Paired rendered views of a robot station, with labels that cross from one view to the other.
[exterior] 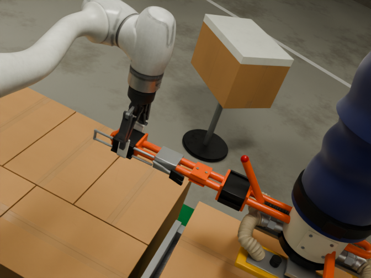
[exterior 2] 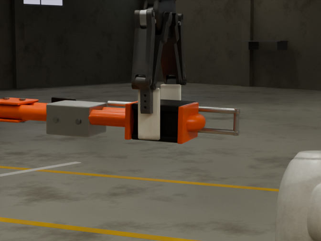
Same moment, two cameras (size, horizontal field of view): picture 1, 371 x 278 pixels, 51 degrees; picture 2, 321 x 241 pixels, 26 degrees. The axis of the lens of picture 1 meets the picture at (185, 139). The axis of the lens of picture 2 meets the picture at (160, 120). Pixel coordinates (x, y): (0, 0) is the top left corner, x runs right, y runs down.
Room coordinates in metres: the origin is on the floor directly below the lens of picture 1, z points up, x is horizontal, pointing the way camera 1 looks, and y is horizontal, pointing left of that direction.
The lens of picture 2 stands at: (1.88, 0.31, 1.34)
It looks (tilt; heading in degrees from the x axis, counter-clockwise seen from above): 7 degrees down; 189
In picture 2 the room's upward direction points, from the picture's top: straight up
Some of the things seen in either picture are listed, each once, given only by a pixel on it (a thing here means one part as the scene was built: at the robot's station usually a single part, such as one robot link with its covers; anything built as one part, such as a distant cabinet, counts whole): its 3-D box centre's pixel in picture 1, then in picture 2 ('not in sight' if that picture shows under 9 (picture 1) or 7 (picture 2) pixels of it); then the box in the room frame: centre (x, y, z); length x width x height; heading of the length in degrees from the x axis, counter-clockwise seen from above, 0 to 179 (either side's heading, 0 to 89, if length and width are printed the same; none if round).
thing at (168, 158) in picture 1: (168, 161); (76, 118); (0.89, 0.03, 1.22); 0.07 x 0.07 x 0.04; 80
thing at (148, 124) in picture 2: (137, 132); (149, 113); (0.96, 0.15, 1.24); 0.03 x 0.01 x 0.07; 79
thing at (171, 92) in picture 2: (123, 147); (170, 108); (0.87, 0.16, 1.24); 0.03 x 0.01 x 0.07; 79
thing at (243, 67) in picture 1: (238, 60); not in sight; (2.65, -0.17, 0.82); 0.60 x 0.40 x 0.40; 33
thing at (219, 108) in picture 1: (216, 117); not in sight; (2.65, -0.17, 0.31); 0.40 x 0.40 x 0.62
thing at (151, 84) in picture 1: (145, 76); not in sight; (0.91, 0.16, 1.46); 0.09 x 0.09 x 0.06
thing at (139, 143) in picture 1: (129, 140); (162, 120); (0.92, 0.16, 1.22); 0.08 x 0.07 x 0.05; 80
